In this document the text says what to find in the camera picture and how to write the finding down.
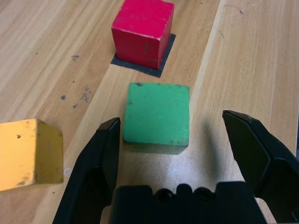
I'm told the yellow wooden block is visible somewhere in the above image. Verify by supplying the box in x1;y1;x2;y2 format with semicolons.
0;119;64;193

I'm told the black square pad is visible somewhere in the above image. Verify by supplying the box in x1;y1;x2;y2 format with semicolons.
110;33;177;78

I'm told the green wooden block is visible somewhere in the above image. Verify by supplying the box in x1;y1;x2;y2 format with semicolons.
122;82;191;154

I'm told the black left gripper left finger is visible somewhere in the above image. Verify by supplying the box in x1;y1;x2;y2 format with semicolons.
52;117;121;224

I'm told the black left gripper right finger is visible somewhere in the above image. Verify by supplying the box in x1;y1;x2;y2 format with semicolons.
222;110;299;223

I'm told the red wooden block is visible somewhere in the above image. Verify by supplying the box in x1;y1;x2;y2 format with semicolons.
111;0;175;70

